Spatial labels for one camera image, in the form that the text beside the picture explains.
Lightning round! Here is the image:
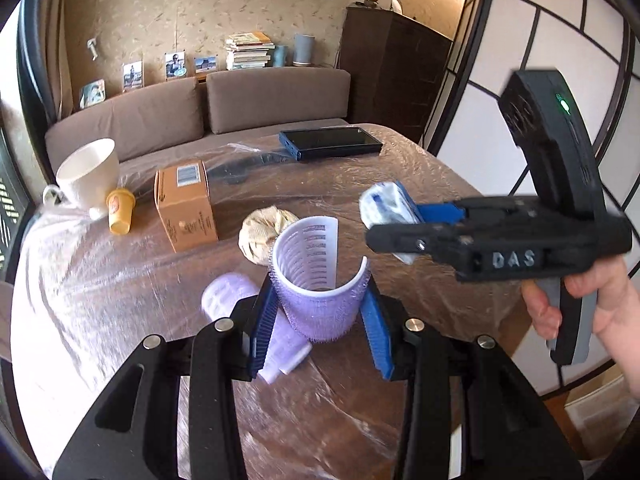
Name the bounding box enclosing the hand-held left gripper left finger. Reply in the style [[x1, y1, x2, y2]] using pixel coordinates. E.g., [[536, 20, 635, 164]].
[[52, 287, 281, 480]]

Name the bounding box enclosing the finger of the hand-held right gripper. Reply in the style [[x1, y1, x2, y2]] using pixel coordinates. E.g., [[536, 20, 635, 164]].
[[415, 196, 538, 226], [365, 220, 501, 263]]

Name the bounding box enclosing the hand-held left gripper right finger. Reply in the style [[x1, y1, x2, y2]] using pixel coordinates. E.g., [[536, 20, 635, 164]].
[[360, 290, 583, 480]]

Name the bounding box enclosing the blue white tissue packet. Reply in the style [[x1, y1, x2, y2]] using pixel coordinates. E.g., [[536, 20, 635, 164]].
[[359, 181, 426, 266]]

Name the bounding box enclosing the split purple hair roller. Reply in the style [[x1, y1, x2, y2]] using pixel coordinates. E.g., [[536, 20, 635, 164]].
[[271, 216, 371, 345]]

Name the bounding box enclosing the person's right forearm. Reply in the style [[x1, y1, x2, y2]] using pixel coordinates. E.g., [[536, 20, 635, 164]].
[[607, 355, 640, 401]]

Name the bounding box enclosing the person's right hand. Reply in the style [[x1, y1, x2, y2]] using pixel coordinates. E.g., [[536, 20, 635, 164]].
[[520, 255, 640, 361]]

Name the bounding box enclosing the crumpled beige paper tissue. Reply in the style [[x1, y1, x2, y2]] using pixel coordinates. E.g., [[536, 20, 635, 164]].
[[237, 206, 300, 265]]

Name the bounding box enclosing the white panel sliding screen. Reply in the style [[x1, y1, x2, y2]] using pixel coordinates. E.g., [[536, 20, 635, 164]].
[[425, 0, 640, 401]]

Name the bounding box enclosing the dark blue tablet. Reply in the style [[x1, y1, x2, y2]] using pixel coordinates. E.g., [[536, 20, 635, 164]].
[[278, 126, 384, 162]]

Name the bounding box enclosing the gold cardboard box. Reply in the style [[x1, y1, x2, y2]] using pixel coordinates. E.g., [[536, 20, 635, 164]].
[[153, 160, 219, 254]]

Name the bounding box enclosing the dark wooden cabinet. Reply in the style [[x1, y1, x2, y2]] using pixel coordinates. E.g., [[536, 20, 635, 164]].
[[339, 5, 453, 145]]

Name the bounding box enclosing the brown sofa seat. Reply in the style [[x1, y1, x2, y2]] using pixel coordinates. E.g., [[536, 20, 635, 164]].
[[115, 117, 351, 168]]

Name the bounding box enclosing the yellow rabbit print cup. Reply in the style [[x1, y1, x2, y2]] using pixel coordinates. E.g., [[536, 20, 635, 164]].
[[106, 188, 137, 236]]

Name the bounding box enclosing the short brown back cushion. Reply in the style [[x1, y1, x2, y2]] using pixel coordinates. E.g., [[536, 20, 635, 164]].
[[206, 67, 352, 135]]

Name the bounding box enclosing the grey cylinder speaker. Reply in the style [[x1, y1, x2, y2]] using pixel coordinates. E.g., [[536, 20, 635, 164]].
[[292, 34, 316, 67]]

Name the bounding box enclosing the white embossed teacup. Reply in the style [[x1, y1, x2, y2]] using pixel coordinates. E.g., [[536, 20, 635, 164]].
[[42, 138, 122, 221]]

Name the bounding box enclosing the stack of books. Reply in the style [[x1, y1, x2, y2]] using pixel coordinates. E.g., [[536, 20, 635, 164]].
[[224, 31, 277, 71]]

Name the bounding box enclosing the long brown back cushion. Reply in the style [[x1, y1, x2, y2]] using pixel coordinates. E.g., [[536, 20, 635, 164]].
[[45, 76, 207, 161]]

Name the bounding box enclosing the portrait photo with sunglasses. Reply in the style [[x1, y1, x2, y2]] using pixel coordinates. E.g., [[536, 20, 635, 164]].
[[165, 51, 188, 81]]

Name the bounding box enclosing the dark framed window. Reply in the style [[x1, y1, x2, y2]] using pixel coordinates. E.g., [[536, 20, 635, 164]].
[[0, 125, 31, 281]]

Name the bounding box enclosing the standing figure photo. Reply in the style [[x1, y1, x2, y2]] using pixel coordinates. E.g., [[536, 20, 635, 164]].
[[122, 60, 145, 92]]

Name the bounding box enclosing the beige curtain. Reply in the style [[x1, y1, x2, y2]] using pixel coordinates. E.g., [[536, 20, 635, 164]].
[[42, 0, 69, 116]]

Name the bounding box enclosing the dark curtain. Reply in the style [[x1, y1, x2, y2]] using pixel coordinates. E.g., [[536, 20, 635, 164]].
[[17, 0, 61, 121]]

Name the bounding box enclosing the rounded photo frame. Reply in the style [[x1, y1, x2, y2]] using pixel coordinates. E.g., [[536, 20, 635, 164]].
[[79, 79, 107, 110]]

